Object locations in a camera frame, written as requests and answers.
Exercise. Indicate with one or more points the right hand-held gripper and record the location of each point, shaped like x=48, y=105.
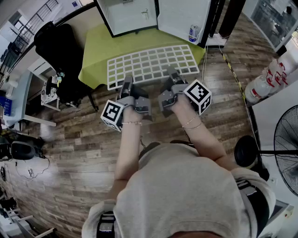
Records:
x=198, y=93

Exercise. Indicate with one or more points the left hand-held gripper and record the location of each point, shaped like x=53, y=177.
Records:
x=111, y=114

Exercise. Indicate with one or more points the white wire fridge shelf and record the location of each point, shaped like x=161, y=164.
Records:
x=108, y=76

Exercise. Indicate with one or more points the small black fridge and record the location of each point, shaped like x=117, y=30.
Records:
x=130, y=16

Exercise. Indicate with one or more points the person's left forearm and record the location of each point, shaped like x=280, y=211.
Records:
x=129, y=148

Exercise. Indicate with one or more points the person's right forearm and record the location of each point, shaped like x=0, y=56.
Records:
x=202, y=141

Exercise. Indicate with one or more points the white fridge door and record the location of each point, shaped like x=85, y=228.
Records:
x=177, y=16

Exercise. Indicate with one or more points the person's left hand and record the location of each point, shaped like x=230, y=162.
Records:
x=131, y=116

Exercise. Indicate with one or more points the person's right hand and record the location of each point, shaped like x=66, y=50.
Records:
x=185, y=109

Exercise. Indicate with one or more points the blue white drink can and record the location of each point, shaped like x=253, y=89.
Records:
x=193, y=32

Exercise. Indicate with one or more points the lime green tablecloth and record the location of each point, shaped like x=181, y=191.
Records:
x=100, y=46

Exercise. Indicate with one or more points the white floor stand base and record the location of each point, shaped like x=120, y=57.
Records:
x=216, y=41

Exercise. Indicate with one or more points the thin bangle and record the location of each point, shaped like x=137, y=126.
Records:
x=194, y=127

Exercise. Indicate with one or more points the small teal yellow object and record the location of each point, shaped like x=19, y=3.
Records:
x=61, y=76

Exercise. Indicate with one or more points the person's left leg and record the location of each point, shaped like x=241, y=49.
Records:
x=150, y=148

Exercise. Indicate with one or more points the person's leg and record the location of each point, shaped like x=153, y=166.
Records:
x=150, y=148
x=181, y=141

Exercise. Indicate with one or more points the person's right leg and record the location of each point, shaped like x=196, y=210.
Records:
x=181, y=141

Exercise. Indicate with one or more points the white green carton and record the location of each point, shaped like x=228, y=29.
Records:
x=144, y=11

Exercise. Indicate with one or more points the black office chair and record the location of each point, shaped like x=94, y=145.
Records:
x=58, y=46

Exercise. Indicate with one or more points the patterned white stool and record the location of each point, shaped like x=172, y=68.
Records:
x=44, y=97

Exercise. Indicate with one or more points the pack of water bottles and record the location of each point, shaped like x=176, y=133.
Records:
x=258, y=88

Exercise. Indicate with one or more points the white cabinet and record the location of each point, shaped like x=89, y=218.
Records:
x=40, y=67

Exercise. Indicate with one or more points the white table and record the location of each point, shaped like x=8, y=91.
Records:
x=274, y=100

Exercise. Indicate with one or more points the pale blue desk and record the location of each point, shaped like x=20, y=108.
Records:
x=23, y=97

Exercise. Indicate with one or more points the black standing fan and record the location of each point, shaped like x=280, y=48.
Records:
x=245, y=151

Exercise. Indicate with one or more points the person's beige shirt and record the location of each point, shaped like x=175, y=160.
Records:
x=177, y=186

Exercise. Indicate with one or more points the blue crate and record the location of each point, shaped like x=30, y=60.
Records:
x=5, y=107

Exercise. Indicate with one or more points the dark wooden post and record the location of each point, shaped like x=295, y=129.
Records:
x=232, y=16

